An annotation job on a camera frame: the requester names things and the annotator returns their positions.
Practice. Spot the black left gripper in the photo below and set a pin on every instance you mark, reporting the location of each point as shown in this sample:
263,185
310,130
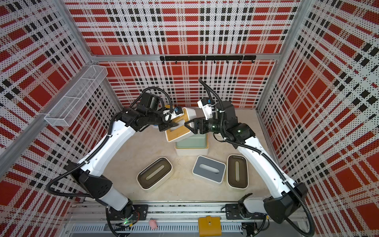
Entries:
167,126

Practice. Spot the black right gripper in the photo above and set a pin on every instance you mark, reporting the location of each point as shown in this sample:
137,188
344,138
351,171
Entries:
200,122

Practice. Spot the white bamboo-lid tissue box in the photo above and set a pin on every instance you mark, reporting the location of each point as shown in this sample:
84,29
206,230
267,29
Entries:
191,151
180,132

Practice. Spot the mint green square tissue box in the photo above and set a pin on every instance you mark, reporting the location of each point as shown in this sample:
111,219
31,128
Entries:
197,141

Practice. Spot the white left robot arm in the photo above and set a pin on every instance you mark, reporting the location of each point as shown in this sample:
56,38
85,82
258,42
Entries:
88,173

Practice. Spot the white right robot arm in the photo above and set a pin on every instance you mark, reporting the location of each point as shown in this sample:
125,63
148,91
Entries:
286,195

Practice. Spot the cream box dark lid left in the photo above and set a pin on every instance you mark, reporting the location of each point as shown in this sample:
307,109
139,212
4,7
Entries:
155,174

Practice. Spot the cream box dark lid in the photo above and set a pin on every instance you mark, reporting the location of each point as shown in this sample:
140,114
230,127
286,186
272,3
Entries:
237,172
155,174

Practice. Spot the white box grey lid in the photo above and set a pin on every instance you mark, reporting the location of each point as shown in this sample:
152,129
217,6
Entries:
209,170

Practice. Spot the cream box dark lid right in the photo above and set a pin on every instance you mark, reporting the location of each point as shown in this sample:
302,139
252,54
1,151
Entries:
237,172

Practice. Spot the small pink object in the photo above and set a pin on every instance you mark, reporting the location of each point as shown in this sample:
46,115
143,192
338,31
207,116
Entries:
153,224

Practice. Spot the yellow leather wallet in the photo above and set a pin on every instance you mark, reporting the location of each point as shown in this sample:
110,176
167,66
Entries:
209,226

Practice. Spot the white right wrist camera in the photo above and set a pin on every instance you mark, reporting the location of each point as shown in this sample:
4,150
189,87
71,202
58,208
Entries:
208,108

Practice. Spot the black hook rail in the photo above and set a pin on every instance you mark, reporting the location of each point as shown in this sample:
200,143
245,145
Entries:
209,58

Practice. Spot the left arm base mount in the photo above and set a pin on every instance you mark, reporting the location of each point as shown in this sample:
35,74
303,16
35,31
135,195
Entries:
134,212

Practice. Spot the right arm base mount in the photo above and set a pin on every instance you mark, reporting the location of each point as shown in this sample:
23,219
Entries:
233,212

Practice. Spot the white wire mesh shelf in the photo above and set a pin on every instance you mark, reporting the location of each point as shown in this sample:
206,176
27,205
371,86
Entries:
67,109

